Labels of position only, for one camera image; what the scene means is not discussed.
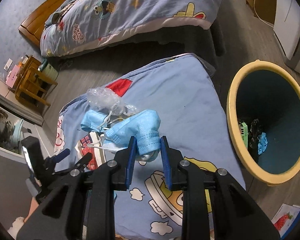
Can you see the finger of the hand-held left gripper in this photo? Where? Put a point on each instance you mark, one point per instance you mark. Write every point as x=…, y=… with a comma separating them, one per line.
x=61, y=155
x=82, y=160

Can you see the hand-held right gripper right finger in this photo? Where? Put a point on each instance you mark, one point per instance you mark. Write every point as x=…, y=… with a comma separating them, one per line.
x=166, y=165

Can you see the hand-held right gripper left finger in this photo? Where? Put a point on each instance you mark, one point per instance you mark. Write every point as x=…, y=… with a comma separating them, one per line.
x=131, y=160

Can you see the red printed white packet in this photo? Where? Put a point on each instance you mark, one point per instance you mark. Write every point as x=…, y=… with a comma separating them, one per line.
x=90, y=150

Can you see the blue face mask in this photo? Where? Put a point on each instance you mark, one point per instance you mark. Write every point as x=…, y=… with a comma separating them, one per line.
x=93, y=120
x=140, y=130

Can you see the green white box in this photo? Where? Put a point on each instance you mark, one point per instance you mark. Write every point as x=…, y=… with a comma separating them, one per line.
x=243, y=133

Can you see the black plastic bag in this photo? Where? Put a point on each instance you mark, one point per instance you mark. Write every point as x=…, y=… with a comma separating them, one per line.
x=255, y=136

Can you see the blue glove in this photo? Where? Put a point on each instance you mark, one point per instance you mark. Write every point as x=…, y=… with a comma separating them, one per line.
x=263, y=143

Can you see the yellow rimmed blue trash bin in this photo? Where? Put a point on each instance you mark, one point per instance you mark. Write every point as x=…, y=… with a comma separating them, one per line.
x=277, y=100

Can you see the dark landscape picture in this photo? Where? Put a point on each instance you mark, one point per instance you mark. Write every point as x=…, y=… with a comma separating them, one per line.
x=2, y=127

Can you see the clear plastic bag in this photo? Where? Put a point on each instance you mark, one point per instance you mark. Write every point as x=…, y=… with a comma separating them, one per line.
x=103, y=100

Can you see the wooden stool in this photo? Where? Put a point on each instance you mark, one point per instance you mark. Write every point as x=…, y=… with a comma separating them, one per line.
x=32, y=87

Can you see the blue cartoon sheet table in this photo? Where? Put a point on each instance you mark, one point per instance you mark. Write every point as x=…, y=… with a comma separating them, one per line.
x=180, y=97

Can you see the pink box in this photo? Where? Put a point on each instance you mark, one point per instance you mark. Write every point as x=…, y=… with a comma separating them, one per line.
x=12, y=76

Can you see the green white waste can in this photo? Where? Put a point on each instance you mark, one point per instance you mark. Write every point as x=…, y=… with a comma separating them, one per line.
x=50, y=70

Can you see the wooden nightstand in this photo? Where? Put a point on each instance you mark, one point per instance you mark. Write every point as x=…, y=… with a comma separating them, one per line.
x=31, y=63

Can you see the dark bed base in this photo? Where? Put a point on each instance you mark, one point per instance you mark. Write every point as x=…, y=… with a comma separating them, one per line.
x=180, y=40

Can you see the strawberry print leaflet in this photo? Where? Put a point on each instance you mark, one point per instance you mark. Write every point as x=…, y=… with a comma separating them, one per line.
x=286, y=217

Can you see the wooden bed headboard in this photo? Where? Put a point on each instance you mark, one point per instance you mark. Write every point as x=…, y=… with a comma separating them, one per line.
x=37, y=22

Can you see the brown patterned cloth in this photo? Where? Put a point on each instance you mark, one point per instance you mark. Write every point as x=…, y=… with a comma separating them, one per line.
x=57, y=17

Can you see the wooden bed with cartoon duvet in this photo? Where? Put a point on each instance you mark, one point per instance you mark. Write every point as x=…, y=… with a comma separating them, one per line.
x=145, y=7

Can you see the wooden cabinet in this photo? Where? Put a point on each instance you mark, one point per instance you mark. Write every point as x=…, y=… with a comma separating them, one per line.
x=265, y=7

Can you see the white air purifier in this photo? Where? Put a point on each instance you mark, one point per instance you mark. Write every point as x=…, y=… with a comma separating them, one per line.
x=288, y=17

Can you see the white wall switch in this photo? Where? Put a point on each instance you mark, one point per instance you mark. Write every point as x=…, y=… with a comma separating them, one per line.
x=8, y=64

